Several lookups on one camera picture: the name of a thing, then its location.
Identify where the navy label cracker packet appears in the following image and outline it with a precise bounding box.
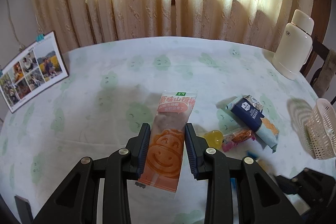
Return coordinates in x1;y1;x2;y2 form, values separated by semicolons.
224;95;279;153

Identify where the yellow jelly cup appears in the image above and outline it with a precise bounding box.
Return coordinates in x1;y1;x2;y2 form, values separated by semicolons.
203;130;224;144

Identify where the orange smiley snack packet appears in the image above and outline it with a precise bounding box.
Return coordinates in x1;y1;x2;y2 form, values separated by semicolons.
135;90;197;193

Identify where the pink plastic basket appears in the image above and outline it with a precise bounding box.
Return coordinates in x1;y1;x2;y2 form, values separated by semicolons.
306;98;336;160

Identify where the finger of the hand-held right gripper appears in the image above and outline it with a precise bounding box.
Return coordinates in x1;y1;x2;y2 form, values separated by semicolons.
274;174;298;196

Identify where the cream patterned curtain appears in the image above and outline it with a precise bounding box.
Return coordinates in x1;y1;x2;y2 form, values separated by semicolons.
28;0;315;52

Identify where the pink candy packet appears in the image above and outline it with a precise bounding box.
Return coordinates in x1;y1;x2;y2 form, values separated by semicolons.
221;127;256;152

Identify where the grey furry cloth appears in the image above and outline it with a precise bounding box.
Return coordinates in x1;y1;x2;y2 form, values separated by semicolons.
314;49;336;95

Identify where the dark rectangular object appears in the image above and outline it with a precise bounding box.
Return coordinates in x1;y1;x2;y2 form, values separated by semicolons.
14;195;33;224

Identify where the green printed white tablecloth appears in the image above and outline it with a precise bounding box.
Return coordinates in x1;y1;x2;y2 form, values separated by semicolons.
0;35;336;224

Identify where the dark wooden chair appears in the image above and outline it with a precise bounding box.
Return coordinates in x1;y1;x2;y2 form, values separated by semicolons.
299;35;336;106

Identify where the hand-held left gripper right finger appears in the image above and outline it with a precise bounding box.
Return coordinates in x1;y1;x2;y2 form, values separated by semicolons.
184;123;302;224

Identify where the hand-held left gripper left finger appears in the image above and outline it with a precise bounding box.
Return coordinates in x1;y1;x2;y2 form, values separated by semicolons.
31;123;152;224

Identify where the white thermos jug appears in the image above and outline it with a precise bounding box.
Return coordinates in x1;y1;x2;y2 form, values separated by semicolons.
272;9;315;81

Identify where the brown wooden door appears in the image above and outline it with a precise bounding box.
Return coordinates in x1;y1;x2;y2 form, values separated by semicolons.
311;0;334;39

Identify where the photo collage board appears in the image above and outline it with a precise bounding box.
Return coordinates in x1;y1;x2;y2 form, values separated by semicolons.
0;31;69;114

